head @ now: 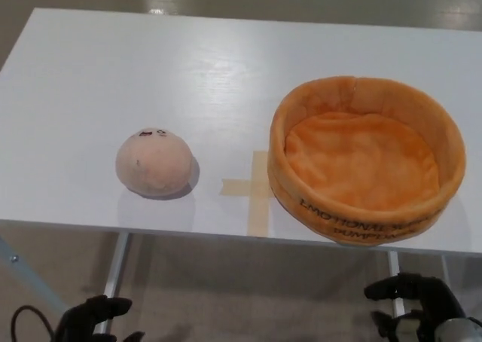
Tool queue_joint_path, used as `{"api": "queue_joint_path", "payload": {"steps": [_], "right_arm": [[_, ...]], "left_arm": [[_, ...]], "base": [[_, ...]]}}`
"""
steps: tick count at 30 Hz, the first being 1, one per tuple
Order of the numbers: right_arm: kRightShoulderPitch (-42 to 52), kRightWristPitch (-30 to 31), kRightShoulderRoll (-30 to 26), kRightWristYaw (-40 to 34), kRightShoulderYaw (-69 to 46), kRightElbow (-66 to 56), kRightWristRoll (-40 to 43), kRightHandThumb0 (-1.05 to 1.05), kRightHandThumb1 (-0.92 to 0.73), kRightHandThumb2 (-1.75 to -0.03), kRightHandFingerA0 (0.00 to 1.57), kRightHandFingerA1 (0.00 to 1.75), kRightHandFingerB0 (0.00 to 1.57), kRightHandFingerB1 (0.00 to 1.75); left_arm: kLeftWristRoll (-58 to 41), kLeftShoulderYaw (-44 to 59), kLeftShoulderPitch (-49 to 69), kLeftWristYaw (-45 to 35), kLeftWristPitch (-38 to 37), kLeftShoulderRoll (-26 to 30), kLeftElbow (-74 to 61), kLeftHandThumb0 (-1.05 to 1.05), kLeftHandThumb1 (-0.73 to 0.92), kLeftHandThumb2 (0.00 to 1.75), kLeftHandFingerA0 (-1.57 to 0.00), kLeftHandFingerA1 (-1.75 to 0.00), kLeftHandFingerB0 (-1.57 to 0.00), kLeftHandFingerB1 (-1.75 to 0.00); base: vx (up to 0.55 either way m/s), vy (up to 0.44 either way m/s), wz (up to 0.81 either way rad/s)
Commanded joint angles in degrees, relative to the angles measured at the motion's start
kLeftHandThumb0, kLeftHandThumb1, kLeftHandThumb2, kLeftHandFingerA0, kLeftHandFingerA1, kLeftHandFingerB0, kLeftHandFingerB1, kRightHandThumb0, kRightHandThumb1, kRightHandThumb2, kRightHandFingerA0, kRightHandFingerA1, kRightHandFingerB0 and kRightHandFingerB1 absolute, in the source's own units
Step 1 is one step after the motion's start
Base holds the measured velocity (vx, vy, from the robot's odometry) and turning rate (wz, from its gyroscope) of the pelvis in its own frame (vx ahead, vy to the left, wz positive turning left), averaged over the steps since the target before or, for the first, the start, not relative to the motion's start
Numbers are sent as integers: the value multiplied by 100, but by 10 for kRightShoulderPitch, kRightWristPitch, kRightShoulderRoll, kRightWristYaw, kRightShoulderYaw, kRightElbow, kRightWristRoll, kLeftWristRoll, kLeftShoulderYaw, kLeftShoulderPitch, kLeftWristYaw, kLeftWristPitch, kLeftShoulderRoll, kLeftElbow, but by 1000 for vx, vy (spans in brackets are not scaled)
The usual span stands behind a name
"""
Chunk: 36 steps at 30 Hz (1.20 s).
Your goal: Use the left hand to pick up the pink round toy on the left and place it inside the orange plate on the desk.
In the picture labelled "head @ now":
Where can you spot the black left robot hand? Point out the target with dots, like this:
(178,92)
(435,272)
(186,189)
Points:
(81,315)

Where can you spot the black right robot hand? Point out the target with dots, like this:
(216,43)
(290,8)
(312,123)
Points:
(438,298)

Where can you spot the pink round plush toy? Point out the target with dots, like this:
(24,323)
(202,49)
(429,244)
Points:
(152,165)

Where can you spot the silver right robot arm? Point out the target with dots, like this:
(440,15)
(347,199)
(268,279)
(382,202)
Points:
(461,330)

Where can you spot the orange plush round plate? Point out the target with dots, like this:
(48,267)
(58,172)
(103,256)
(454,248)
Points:
(357,168)

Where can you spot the white metal table leg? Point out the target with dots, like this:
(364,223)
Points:
(394,263)
(115,266)
(445,268)

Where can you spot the light grey diagonal bar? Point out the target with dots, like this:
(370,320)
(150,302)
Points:
(26,274)

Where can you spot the beige masking tape strip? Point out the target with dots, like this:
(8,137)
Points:
(258,214)
(241,187)

